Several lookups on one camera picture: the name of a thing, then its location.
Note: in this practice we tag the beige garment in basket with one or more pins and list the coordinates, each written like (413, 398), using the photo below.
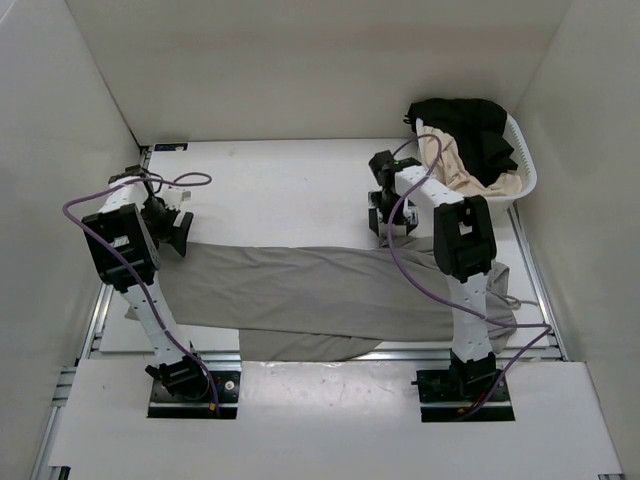
(441, 148)

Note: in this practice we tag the dark label sticker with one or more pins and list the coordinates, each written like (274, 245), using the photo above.
(170, 147)

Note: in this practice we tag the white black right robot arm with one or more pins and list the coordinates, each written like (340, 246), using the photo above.
(464, 248)

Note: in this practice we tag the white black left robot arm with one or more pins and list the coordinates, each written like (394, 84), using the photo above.
(123, 237)

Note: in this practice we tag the black garment in basket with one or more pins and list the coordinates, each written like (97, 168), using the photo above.
(477, 125)

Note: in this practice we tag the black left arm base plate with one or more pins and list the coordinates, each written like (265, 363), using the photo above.
(165, 405)

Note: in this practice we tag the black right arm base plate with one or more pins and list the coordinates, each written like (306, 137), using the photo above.
(441, 402)

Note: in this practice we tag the white laundry basket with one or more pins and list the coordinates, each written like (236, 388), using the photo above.
(520, 156)

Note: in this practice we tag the grey trousers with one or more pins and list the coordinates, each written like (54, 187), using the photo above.
(302, 304)

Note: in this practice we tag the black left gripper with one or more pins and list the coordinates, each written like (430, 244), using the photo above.
(176, 236)

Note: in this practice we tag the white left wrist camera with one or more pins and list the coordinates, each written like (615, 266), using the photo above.
(174, 197)

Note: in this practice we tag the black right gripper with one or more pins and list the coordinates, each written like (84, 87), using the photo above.
(376, 203)

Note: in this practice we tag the aluminium frame rail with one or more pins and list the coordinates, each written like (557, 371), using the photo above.
(537, 282)

